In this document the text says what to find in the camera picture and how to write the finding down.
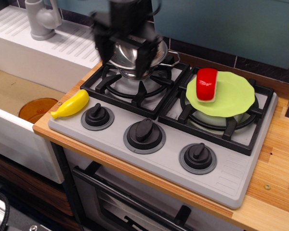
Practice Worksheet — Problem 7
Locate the black right burner grate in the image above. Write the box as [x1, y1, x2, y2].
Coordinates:
[158, 66, 275, 155]

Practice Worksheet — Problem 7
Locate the black left burner grate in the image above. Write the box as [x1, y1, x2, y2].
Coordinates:
[80, 63, 190, 119]

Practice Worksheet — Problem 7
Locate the grey toy stove top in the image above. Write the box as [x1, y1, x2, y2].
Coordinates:
[48, 90, 278, 208]

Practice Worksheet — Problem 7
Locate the black braided cable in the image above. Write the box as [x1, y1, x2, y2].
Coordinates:
[0, 190, 10, 231]

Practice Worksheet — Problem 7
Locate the toy oven door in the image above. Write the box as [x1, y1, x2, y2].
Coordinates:
[72, 161, 193, 231]

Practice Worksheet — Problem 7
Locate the light green plastic plate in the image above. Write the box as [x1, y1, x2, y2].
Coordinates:
[185, 71, 255, 117]

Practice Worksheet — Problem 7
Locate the yellow toy banana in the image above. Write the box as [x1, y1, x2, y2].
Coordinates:
[51, 89, 90, 119]

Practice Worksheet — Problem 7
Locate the grey toy faucet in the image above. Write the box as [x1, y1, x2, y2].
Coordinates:
[25, 0, 63, 41]

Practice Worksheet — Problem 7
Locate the black stove knob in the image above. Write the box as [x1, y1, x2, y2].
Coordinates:
[179, 143, 217, 175]
[81, 103, 115, 131]
[123, 118, 166, 154]

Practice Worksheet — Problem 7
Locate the black left stove knob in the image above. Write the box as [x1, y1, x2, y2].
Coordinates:
[81, 103, 115, 131]

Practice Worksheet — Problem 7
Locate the black right stove knob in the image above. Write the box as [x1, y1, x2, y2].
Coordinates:
[179, 143, 217, 175]

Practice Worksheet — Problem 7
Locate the stainless steel colander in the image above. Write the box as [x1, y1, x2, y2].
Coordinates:
[109, 41, 181, 80]

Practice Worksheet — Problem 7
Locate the black burner grate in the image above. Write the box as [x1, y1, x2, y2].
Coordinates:
[158, 66, 275, 155]
[80, 63, 190, 119]

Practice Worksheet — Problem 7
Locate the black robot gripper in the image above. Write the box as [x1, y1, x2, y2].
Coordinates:
[91, 10, 162, 77]

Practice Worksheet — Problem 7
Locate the white toy sink unit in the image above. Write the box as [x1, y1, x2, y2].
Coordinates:
[0, 6, 100, 184]

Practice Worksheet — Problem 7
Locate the red white cheese wedge toy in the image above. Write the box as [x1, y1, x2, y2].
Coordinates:
[196, 68, 218, 103]

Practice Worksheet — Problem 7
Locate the black middle stove knob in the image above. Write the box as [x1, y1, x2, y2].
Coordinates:
[123, 118, 166, 154]

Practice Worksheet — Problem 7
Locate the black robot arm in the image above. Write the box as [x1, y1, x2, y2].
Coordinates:
[90, 0, 163, 78]

